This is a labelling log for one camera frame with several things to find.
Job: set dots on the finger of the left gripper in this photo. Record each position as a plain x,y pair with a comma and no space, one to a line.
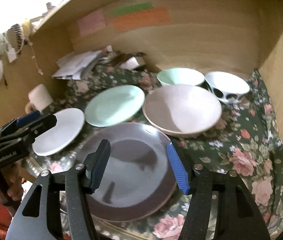
37,127
28,118

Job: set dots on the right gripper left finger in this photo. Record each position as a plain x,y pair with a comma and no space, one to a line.
38,216

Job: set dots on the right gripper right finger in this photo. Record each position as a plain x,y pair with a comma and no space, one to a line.
237,215

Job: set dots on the white plate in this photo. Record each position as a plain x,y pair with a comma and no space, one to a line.
69,123

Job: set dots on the mint green plate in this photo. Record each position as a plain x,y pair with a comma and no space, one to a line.
114,106

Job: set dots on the dark brown plate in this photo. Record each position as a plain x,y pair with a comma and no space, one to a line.
138,179

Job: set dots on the pink bowl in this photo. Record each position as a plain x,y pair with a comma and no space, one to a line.
182,111

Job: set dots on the white bowl black dots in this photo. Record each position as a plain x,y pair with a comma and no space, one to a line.
227,87

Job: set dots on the mint green bowl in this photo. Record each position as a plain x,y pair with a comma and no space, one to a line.
180,76

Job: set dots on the person's left hand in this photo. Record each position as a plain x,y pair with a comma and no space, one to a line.
12,176

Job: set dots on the stack of white papers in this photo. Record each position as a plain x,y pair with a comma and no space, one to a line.
75,66

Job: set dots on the braided brown headband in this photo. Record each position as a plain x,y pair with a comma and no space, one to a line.
16,37

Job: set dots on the floral dark green tablecloth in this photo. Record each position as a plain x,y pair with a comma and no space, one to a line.
245,140

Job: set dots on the small white folded box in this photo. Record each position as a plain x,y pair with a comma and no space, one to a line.
133,63

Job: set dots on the pink sticky note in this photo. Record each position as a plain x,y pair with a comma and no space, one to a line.
91,23

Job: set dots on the green sticky note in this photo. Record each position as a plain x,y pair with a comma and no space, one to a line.
128,9

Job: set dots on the orange sticky note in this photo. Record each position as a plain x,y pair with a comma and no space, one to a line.
141,19

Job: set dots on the white charger with cable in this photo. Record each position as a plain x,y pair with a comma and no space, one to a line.
12,55

